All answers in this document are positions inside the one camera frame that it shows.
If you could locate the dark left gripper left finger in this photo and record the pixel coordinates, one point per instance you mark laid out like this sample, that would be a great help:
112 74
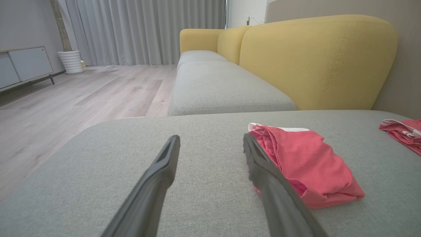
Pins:
151 194

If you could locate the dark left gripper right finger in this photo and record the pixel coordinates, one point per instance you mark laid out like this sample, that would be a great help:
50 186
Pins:
276 197

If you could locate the red white-trimmed mesh shorts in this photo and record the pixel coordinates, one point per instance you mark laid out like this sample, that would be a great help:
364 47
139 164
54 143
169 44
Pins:
312 164

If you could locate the red numbered basketball jersey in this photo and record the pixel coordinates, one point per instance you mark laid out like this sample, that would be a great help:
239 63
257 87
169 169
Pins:
406 136

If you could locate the large grey sofa seat cushion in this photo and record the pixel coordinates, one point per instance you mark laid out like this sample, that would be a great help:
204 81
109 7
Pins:
98 158

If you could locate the middle grey sofa seat cushion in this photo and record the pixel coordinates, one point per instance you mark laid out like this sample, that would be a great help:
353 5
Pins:
223 89

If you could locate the large yellow sofa backrest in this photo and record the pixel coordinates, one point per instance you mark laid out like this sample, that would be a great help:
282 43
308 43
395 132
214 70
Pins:
315 62

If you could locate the small grey sofa seat cushion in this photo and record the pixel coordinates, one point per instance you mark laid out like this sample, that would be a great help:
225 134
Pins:
200 56

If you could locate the dark cabinet leg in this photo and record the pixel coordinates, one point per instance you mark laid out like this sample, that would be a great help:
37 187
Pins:
52 79

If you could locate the white ribbed plant pot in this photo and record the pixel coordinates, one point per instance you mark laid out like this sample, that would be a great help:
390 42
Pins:
70 62

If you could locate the narrow yellow sofa backrest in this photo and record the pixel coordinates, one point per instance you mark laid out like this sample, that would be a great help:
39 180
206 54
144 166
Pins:
232 44

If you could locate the yellow sofa armrest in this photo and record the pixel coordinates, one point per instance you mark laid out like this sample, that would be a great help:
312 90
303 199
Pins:
199 39

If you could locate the grey pleated curtain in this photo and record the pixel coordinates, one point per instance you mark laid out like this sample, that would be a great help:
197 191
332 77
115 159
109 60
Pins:
141 29

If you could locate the grey low sideboard cabinet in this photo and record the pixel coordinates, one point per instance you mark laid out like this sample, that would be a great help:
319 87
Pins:
26 65

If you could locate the brown plant trunk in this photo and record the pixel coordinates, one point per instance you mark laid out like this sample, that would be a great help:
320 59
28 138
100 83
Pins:
62 26

